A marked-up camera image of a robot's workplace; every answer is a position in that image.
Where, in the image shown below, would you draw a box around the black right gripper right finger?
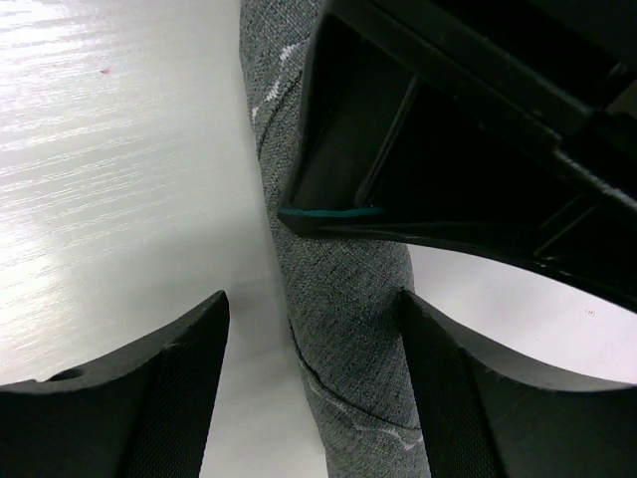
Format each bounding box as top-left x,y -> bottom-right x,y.
399,291 -> 636,477

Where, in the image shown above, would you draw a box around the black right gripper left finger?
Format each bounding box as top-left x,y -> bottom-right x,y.
1,291 -> 230,478

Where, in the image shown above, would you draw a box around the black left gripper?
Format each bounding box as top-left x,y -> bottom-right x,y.
278,1 -> 636,310

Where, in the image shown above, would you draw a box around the grey cloth napkin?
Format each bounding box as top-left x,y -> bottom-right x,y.
239,1 -> 430,477

